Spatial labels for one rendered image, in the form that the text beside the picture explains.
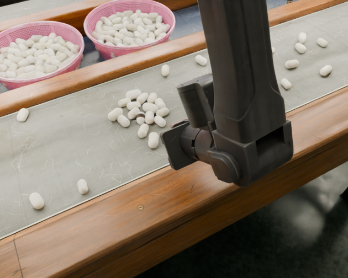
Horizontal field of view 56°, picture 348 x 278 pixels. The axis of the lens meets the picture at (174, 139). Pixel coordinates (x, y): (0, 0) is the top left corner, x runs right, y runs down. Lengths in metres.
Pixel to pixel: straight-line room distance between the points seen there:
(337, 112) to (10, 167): 0.70
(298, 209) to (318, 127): 0.83
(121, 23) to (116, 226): 0.69
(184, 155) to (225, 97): 0.20
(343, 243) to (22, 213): 1.24
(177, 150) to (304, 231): 1.05
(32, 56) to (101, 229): 0.59
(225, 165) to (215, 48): 0.12
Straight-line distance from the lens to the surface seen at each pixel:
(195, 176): 0.62
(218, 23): 0.32
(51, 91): 0.82
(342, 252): 1.52
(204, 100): 0.40
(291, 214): 1.52
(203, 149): 0.44
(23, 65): 0.98
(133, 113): 0.74
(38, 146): 0.75
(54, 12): 1.12
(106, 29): 1.05
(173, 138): 0.51
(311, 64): 0.96
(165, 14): 1.08
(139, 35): 1.01
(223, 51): 0.32
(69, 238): 0.59
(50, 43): 1.03
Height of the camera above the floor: 1.28
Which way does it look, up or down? 50 degrees down
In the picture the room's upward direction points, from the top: straight up
